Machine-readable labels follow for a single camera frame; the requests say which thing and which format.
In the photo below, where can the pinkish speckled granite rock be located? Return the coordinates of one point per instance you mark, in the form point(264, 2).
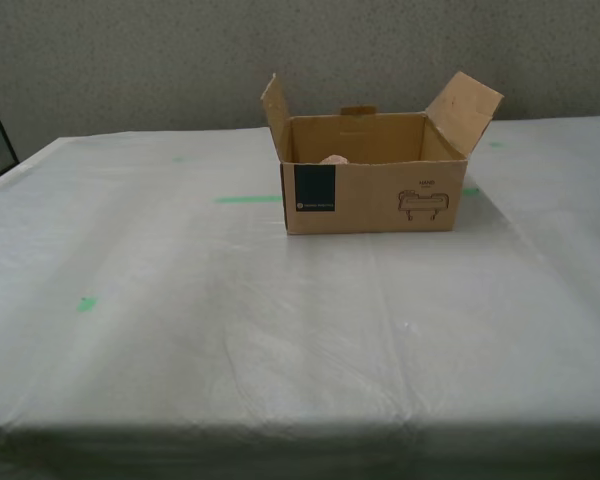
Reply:
point(335, 159)

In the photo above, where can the brown cardboard box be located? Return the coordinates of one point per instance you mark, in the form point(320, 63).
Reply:
point(380, 200)

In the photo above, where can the green tape strip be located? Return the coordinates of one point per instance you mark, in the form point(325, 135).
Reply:
point(250, 200)
point(471, 192)

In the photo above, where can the translucent plastic table cover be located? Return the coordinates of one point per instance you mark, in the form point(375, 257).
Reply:
point(180, 325)

